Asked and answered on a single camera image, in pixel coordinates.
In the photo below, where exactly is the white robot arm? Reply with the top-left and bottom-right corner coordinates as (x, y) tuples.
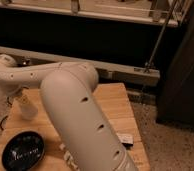
(0, 54), (138, 171)

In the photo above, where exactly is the black ceramic bowl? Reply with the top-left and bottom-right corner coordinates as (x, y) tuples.
(1, 131), (45, 171)

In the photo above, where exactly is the metal rod stand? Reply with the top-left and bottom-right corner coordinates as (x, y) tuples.
(144, 0), (178, 73)

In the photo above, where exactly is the dark cabinet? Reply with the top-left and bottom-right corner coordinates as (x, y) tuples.
(156, 0), (194, 126)

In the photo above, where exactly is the metal floor rail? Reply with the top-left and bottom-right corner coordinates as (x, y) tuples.
(0, 46), (160, 87)

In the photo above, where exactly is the upper metal frame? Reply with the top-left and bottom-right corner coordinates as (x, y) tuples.
(0, 0), (191, 27)

